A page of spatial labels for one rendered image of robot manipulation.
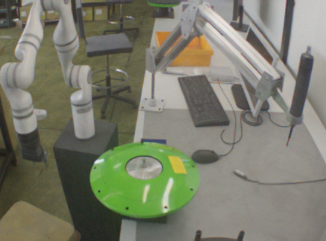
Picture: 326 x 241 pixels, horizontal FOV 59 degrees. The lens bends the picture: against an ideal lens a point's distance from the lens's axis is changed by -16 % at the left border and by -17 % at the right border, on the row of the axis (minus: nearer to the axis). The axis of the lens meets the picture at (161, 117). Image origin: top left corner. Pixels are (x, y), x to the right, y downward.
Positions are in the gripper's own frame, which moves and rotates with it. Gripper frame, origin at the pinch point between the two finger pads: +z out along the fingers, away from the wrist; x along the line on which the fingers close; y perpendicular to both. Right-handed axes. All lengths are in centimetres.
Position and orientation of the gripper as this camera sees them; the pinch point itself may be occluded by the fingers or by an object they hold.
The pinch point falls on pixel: (40, 166)
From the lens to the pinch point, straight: 109.9
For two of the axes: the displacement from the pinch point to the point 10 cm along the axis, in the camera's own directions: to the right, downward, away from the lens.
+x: 9.9, 1.1, -1.2
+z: -0.3, 8.4, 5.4
